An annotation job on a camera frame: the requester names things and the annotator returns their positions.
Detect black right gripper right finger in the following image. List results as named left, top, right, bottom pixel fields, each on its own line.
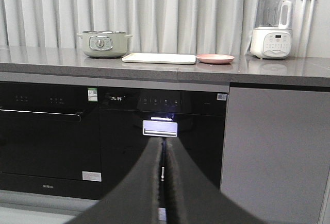
left=164, top=137, right=263, bottom=223

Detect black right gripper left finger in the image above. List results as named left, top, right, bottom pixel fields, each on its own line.
left=68, top=137, right=162, bottom=223

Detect pink round plate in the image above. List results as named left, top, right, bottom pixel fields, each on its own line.
left=196, top=54, right=235, bottom=64

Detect white bear serving tray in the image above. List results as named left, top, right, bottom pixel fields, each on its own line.
left=122, top=53, right=196, bottom=65

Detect black two-drawer disinfection cabinet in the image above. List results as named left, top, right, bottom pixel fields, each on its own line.
left=95, top=87, right=226, bottom=200

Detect grey cabinet door panel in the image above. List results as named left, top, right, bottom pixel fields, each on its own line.
left=221, top=87, right=329, bottom=223

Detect black built-in dishwasher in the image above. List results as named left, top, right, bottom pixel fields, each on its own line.
left=1, top=82, right=102, bottom=200

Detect green electric cooking pot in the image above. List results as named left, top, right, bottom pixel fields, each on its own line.
left=76, top=31, right=133, bottom=58

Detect white pleated curtain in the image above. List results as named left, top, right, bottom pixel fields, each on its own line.
left=0, top=0, right=330, bottom=57

